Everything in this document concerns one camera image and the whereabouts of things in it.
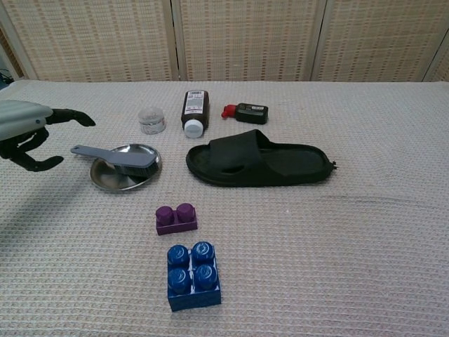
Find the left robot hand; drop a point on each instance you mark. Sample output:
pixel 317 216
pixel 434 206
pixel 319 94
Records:
pixel 21 119

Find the black rubber slipper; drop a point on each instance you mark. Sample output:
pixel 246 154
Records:
pixel 259 162

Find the round steel plate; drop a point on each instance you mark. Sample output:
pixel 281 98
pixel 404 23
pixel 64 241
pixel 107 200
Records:
pixel 115 175

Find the small clear plastic jar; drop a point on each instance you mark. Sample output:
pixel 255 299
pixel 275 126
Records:
pixel 151 120

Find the dark bottle with white cap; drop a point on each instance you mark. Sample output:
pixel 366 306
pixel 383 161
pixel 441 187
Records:
pixel 195 111

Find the purple two-stud building block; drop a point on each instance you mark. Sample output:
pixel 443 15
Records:
pixel 176 219

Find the woven folding screen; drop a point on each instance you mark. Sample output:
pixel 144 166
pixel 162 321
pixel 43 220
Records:
pixel 224 38

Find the black red small device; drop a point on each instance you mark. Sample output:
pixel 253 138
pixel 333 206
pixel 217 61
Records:
pixel 249 113

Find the blue four-stud building block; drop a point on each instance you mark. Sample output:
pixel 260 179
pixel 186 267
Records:
pixel 193 277

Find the beige woven tablecloth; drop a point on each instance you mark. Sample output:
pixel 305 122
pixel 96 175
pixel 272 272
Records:
pixel 315 245

